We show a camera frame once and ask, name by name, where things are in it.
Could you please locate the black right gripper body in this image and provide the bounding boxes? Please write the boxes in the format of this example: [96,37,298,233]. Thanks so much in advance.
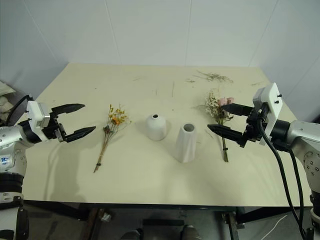
[237,104,270,148]

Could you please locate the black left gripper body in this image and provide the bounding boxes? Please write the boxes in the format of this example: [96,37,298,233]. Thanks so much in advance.
[41,112,68,144]

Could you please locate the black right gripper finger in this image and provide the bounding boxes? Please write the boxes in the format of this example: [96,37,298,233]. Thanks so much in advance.
[222,101,254,117]
[207,123,245,146]

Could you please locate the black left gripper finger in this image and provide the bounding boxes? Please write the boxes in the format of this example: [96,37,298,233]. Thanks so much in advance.
[51,103,86,116]
[64,125,97,144]

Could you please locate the tall white ceramic vase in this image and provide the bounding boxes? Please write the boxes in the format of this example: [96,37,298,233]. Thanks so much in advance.
[174,122,196,164]

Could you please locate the round white ceramic vase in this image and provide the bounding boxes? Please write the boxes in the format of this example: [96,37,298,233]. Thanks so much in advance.
[145,113,168,141]

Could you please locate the pink rose dried bouquet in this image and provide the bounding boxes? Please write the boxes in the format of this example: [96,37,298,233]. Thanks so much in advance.
[197,91,236,163]

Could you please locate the orange dried flower bunch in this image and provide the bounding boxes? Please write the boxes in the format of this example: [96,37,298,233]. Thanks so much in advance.
[93,103,132,174]

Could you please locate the dried twigs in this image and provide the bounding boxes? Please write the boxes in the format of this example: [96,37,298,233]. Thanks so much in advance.
[185,69,235,84]

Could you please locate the crumpled beige cloth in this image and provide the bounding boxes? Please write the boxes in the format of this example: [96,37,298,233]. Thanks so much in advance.
[0,80,18,124]

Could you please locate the dark rounded robot foot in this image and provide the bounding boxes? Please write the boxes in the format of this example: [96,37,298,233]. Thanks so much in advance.
[119,229,144,240]
[179,224,203,240]

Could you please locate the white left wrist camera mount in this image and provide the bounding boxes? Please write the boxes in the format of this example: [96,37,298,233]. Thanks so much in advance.
[25,100,51,131]

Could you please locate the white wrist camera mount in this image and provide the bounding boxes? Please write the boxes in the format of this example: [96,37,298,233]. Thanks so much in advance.
[252,82,283,146]
[25,100,51,131]

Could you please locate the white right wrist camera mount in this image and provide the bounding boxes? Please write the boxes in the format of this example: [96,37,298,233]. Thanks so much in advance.
[252,82,283,146]

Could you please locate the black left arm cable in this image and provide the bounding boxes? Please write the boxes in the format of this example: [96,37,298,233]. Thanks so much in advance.
[5,94,34,127]

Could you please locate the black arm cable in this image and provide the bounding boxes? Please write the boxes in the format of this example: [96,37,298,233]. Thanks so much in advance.
[5,94,34,127]
[257,117,307,240]

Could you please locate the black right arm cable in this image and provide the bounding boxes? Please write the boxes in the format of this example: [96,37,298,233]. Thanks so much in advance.
[257,117,307,240]

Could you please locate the white cord on floor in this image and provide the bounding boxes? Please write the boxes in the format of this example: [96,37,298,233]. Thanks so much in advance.
[264,214,288,240]

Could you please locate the black metal table frame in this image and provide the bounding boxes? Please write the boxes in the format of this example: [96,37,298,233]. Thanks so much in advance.
[19,198,313,230]

